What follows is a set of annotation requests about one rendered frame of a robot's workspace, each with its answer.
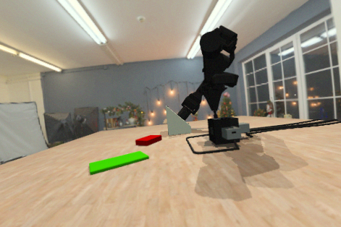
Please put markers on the red flat block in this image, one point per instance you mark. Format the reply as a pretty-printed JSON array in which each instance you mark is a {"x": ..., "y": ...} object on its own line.
[{"x": 146, "y": 141}]

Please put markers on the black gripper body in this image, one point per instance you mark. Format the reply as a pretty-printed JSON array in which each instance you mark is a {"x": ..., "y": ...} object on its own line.
[{"x": 213, "y": 77}]

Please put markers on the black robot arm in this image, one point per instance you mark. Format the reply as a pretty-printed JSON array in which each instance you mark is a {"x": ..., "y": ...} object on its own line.
[{"x": 211, "y": 43}]

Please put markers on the green flat bar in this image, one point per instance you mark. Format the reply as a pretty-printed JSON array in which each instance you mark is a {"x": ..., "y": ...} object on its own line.
[{"x": 116, "y": 162}]

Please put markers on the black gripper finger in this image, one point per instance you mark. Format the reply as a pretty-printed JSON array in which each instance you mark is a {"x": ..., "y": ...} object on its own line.
[
  {"x": 215, "y": 95},
  {"x": 207, "y": 98}
]

